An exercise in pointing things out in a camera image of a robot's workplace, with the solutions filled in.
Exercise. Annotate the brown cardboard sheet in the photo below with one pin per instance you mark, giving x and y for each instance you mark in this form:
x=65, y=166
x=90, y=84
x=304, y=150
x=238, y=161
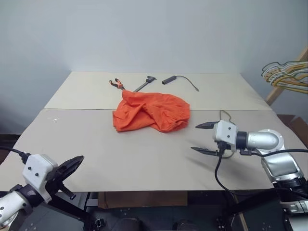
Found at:
x=144, y=199

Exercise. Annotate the wooden hanger rack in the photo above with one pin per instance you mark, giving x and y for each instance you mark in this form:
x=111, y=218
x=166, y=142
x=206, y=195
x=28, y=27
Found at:
x=274, y=95

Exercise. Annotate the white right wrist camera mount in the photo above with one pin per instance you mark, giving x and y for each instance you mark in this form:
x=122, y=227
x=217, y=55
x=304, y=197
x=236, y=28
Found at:
x=225, y=132

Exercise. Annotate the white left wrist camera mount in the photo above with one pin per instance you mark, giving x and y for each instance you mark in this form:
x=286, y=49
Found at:
x=36, y=170

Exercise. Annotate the black table frame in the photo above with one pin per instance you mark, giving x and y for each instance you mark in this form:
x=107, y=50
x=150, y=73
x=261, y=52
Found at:
x=80, y=198

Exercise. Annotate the orange cloth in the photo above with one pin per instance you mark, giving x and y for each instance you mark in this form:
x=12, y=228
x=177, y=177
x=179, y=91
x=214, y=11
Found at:
x=149, y=113

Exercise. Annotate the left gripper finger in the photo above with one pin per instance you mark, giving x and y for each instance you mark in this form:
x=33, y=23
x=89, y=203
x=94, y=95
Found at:
x=75, y=160
x=68, y=171

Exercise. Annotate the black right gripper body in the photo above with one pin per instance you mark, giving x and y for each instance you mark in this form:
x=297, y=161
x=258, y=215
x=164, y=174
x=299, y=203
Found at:
x=222, y=145

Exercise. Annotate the orange black reacher grabber tool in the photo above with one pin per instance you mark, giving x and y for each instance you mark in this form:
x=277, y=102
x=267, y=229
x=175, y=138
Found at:
x=142, y=86

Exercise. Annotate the black flat panel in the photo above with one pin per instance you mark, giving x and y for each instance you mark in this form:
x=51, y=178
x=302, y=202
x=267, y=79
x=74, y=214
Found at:
x=55, y=219

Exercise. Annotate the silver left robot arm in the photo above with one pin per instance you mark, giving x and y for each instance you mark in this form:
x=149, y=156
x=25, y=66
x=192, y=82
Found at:
x=12, y=204

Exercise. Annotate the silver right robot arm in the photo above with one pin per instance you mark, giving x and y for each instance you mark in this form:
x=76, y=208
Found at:
x=264, y=139

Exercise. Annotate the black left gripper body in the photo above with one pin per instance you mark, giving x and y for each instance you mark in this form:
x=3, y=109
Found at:
x=55, y=179

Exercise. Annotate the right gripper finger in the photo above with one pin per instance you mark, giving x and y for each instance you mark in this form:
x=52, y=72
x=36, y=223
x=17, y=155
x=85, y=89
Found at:
x=206, y=125
x=204, y=151

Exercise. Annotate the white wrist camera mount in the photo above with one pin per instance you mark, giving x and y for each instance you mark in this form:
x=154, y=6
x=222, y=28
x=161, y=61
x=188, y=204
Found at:
x=36, y=170
x=225, y=132

